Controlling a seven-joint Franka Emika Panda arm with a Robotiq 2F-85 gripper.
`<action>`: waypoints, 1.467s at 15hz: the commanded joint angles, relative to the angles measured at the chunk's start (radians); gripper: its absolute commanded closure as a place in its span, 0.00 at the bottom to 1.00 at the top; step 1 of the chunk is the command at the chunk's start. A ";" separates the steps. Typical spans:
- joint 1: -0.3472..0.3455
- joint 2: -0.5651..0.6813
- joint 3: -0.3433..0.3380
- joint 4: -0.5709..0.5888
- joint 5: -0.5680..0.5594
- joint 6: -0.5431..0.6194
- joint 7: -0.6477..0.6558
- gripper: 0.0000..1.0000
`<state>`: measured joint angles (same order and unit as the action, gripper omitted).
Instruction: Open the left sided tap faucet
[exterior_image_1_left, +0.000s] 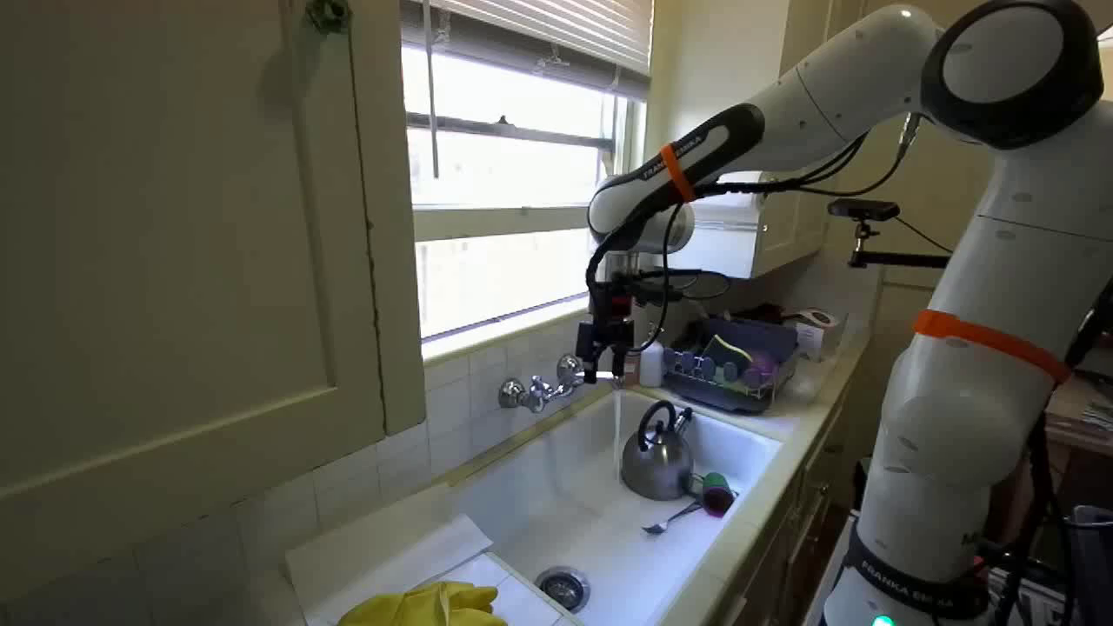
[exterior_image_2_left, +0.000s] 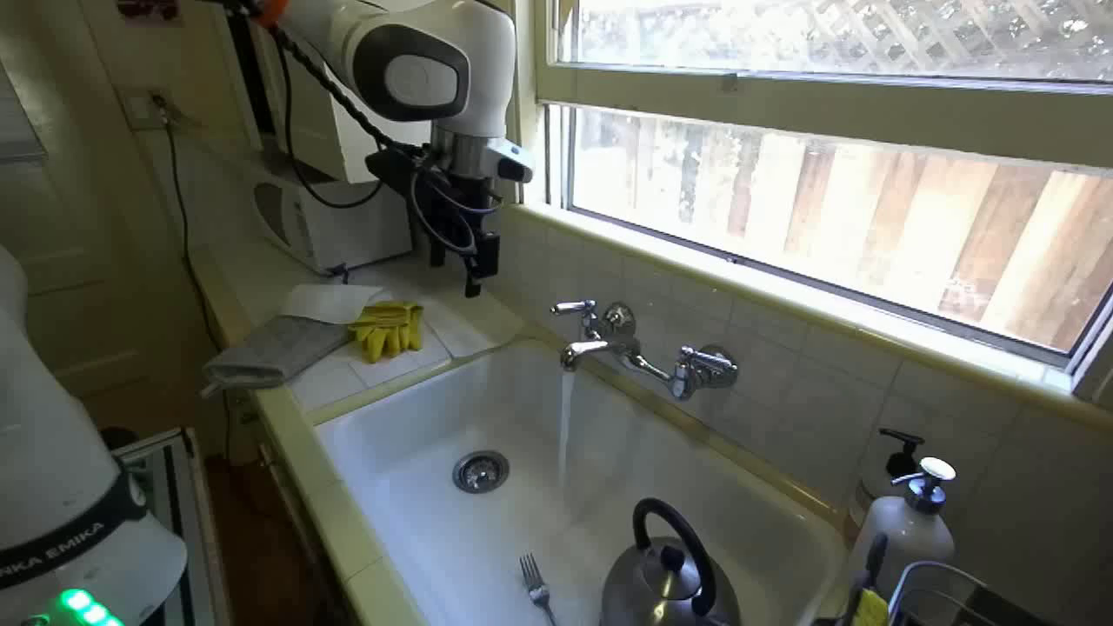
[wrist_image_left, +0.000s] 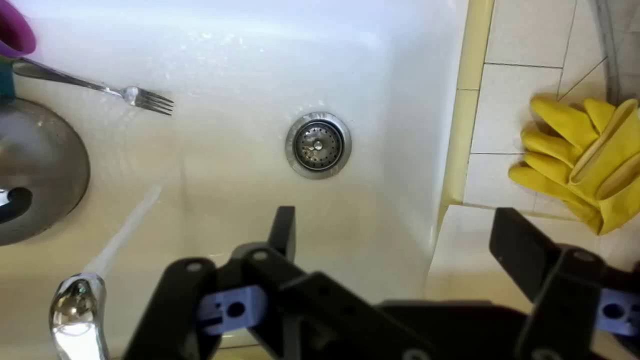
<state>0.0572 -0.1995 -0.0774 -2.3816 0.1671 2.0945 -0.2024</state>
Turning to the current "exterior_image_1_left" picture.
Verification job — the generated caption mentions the orange band near wrist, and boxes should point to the orange band near wrist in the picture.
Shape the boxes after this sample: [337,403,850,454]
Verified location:
[652,141,697,205]

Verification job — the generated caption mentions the yellow rubber gloves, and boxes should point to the yellow rubber gloves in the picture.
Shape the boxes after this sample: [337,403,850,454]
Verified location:
[332,579,510,626]

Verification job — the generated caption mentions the metal sink drain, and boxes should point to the metal sink drain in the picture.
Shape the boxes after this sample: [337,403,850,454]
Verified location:
[533,563,594,615]

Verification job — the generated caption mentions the chrome faucet handle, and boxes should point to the chrome faucet handle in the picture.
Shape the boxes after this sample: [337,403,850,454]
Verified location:
[493,369,550,417]
[551,353,590,392]

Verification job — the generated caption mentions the window blind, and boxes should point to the window blind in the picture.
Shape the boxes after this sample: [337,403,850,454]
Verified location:
[396,0,658,105]

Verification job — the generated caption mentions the white ceramic sink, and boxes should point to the white ceramic sink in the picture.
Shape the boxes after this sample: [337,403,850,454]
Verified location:
[443,387,786,626]

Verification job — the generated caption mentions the chrome faucet body with spout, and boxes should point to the chrome faucet body with spout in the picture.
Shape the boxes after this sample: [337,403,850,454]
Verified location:
[514,375,590,417]

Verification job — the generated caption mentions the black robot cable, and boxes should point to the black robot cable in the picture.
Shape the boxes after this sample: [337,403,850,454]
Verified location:
[584,108,926,353]

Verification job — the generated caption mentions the white soap dispenser bottle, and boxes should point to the white soap dispenser bottle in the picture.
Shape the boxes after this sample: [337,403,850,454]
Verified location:
[636,341,666,392]

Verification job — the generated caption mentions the steel kettle with black handle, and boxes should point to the steel kettle with black handle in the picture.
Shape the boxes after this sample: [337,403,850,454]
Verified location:
[614,396,697,504]

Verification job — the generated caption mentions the orange band on lower arm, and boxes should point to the orange band on lower arm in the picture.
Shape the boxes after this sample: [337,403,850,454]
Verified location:
[912,305,1071,387]

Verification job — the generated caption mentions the cream cabinet door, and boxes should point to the cream cabinet door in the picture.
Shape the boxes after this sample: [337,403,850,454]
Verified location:
[0,0,427,608]

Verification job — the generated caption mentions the green knob ornament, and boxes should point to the green knob ornament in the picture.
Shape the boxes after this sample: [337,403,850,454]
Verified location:
[301,0,354,39]

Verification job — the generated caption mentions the black camera on tripod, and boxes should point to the black camera on tripod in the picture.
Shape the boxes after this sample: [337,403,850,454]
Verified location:
[824,194,957,274]

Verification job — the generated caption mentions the cream window frame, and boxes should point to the cream window frame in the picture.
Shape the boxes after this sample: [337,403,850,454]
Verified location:
[396,97,652,363]

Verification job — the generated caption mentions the white wall cabinet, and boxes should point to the white wall cabinet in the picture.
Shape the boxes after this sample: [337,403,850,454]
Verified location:
[677,172,835,283]

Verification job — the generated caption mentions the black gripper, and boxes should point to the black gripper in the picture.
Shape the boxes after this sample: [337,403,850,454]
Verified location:
[572,274,644,387]

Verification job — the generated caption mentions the dish rack with dishes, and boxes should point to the dish rack with dishes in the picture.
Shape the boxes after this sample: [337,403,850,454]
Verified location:
[658,316,804,417]

